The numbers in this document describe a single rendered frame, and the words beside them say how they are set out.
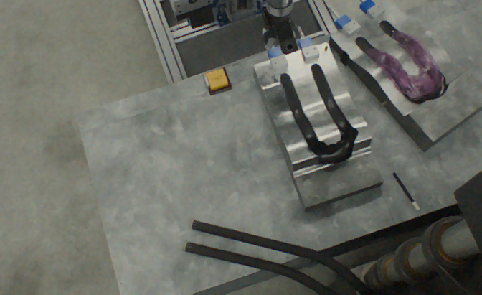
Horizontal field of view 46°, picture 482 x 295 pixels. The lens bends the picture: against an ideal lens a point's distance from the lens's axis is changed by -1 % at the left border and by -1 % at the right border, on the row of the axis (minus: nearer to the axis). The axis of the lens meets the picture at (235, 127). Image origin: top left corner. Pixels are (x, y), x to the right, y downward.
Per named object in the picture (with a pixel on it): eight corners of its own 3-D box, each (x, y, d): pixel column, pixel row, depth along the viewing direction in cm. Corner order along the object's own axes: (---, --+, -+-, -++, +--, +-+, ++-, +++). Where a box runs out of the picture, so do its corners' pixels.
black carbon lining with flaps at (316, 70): (276, 77, 191) (277, 65, 182) (321, 63, 192) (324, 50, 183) (313, 174, 180) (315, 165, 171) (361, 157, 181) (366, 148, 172)
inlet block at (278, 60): (261, 41, 197) (260, 34, 192) (275, 37, 197) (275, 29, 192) (273, 75, 192) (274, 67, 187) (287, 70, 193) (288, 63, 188)
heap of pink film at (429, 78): (359, 54, 194) (363, 43, 187) (399, 26, 197) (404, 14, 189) (411, 111, 186) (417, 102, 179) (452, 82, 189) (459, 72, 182)
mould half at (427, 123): (328, 43, 202) (331, 27, 192) (385, 5, 207) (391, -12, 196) (424, 152, 187) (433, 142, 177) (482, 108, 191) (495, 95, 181)
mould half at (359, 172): (253, 76, 199) (252, 59, 187) (324, 54, 201) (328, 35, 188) (304, 212, 183) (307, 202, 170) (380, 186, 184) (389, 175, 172)
